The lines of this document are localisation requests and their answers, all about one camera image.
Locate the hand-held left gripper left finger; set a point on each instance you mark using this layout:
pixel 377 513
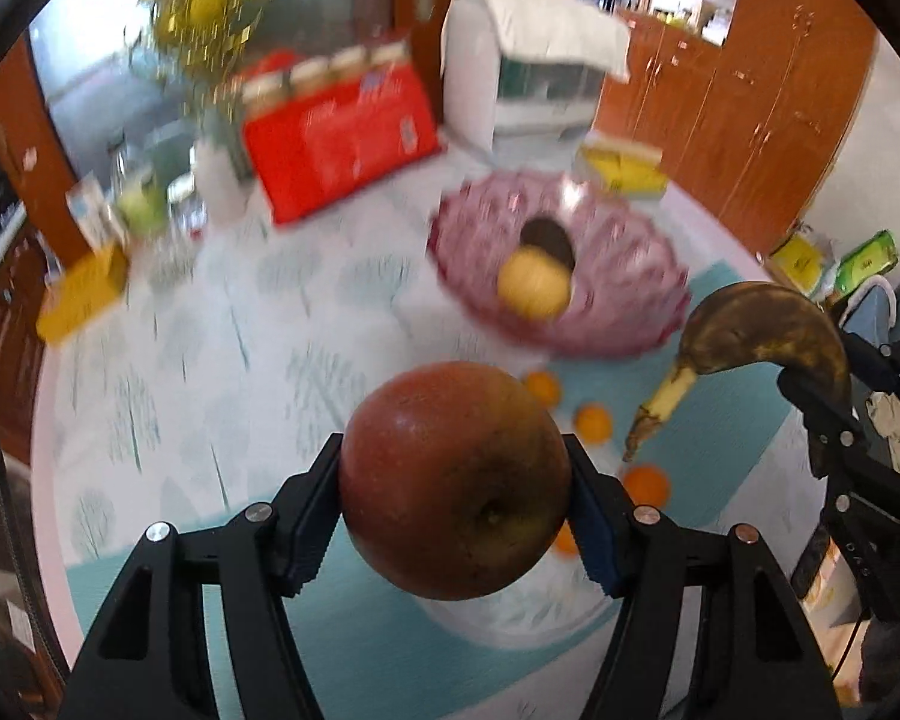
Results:
pixel 315 517

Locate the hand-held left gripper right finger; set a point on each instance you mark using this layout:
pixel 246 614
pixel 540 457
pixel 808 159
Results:
pixel 592 532

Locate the small orange mandarin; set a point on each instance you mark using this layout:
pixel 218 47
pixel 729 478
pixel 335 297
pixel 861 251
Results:
pixel 544 388
pixel 566 540
pixel 647 485
pixel 594 421

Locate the overripe brown banana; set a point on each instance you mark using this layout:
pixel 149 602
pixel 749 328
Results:
pixel 765 330

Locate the red apple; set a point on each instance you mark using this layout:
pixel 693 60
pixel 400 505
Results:
pixel 454 480

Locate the pink glass fruit bowl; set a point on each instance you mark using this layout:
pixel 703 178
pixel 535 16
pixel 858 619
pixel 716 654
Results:
pixel 615 300

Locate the green packet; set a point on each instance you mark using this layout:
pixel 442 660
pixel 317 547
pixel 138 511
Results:
pixel 866 259

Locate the yellow packet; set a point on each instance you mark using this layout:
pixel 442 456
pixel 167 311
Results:
pixel 799 259

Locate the tree print tablecloth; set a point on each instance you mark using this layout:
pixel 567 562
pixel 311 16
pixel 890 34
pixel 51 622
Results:
pixel 232 390

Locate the yellow pear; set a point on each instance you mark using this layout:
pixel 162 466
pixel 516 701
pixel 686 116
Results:
pixel 532 285

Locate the dark avocado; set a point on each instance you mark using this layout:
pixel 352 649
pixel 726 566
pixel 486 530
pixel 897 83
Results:
pixel 547 240

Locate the clear glass cup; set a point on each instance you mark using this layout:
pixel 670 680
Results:
pixel 163 256

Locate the yellow tissue pack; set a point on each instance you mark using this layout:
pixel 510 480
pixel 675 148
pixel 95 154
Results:
pixel 622 165

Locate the yellow cardboard box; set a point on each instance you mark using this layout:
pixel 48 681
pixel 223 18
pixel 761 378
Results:
pixel 82 292

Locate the white squeeze bottle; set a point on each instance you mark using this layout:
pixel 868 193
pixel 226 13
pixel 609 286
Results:
pixel 217 180

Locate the green label jar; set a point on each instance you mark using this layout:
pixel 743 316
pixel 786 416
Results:
pixel 141 202

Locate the red paper cup package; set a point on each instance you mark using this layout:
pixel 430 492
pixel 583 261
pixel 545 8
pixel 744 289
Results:
pixel 330 142

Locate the wooden display cabinet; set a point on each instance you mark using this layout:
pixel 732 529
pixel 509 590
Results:
pixel 7 240

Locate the white towel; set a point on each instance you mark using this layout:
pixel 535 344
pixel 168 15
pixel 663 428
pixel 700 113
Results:
pixel 555 30

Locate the white countertop appliance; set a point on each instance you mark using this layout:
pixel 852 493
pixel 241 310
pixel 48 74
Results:
pixel 465 82

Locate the glass door with gold ornament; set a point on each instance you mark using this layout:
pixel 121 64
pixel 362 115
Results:
pixel 82 90

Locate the wooden wall cabinet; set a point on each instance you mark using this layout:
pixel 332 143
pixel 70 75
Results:
pixel 757 127

